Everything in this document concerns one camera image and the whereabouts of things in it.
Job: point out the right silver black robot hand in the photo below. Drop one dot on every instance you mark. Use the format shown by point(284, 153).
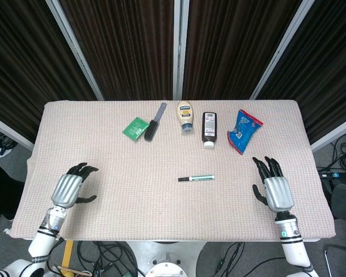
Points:
point(278, 193)

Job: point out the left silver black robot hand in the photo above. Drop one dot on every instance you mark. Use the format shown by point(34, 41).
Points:
point(66, 187)

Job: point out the green white marker pen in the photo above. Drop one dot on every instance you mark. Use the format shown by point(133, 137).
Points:
point(202, 178)

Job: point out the black marker cap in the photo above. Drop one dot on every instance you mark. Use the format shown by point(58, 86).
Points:
point(182, 179)

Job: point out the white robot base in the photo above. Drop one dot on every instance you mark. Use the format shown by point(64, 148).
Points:
point(164, 259)

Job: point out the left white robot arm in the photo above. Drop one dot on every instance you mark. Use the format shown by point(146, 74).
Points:
point(43, 242)

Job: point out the dark sauce bottle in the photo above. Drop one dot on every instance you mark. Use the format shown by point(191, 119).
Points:
point(209, 127)

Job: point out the black power strip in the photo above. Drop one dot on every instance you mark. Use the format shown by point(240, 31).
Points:
point(337, 174)

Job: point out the person in black clothes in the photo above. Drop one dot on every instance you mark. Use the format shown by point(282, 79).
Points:
point(3, 190)

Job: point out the yellow floor tape strip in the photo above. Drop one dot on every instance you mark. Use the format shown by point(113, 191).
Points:
point(67, 254)

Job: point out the blue snack bag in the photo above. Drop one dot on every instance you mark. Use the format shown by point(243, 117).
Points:
point(242, 130)

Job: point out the wooden stick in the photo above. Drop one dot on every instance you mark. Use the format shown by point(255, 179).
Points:
point(73, 269)

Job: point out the green packet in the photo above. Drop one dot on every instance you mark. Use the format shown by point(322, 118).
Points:
point(134, 129)

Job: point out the beige woven tablecloth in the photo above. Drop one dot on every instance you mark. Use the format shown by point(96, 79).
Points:
point(161, 207)

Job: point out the mayonnaise squeeze bottle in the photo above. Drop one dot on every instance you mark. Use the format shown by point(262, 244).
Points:
point(186, 115)

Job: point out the dark corrugated partition panel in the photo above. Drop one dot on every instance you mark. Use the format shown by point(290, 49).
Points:
point(23, 63)
point(127, 46)
point(236, 46)
point(328, 69)

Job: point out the grey aluminium frame rail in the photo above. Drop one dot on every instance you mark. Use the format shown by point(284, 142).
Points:
point(8, 131)
point(334, 132)

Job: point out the grey aluminium frame post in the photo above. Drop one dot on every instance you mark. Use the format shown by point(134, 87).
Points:
point(279, 52)
point(75, 49)
point(180, 49)

